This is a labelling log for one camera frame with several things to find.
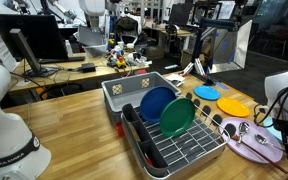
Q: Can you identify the black backpack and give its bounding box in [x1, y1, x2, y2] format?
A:
[113, 15, 140, 46]

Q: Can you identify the black computer monitor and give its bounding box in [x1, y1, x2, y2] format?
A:
[0, 13, 69, 62]

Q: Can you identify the green plate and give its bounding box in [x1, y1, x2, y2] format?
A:
[159, 97, 196, 139]

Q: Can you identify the clear plastic tub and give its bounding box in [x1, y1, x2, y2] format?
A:
[83, 43, 109, 60]

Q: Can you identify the yellow red toy car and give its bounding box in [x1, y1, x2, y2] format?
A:
[115, 56, 128, 70]

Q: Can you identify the grey wire dish rack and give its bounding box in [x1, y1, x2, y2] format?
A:
[120, 95, 232, 180]

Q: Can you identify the silver reflective panel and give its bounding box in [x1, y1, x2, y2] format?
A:
[213, 19, 253, 74]

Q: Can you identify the brown cardboard box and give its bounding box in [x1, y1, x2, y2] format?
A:
[143, 45, 166, 60]

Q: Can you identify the white plastic bottle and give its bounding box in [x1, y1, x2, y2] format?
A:
[64, 39, 74, 57]

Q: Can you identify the dark background monitor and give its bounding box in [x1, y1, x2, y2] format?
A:
[168, 3, 194, 27]

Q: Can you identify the large white plate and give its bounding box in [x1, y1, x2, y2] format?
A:
[218, 116, 285, 165]

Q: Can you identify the light blue plate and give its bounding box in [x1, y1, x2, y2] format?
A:
[193, 84, 222, 102]

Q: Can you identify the dark blue plate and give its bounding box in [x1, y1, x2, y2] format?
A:
[139, 85, 178, 125]

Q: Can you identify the black aluminium frame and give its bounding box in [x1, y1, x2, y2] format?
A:
[191, 18, 242, 85]

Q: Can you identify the yellow plate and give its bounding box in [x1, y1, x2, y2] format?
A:
[216, 96, 251, 118]

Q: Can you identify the red plastic rack foot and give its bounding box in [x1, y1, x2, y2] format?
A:
[114, 121, 126, 138]

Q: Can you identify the black power adapter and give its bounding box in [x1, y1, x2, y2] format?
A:
[80, 62, 97, 74]

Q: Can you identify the large silver spoon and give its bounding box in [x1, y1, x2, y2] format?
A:
[236, 121, 251, 145]

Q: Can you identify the grey plastic bin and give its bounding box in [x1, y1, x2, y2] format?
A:
[101, 71, 182, 125]

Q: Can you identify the grey monitor stand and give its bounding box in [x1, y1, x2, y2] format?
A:
[9, 28, 61, 78]

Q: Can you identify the white paper stack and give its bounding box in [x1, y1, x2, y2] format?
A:
[165, 73, 187, 88]

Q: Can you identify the small silver spoon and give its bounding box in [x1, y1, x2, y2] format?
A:
[254, 133, 287, 152]

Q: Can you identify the white paper sign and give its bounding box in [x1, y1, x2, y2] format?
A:
[0, 34, 18, 73]

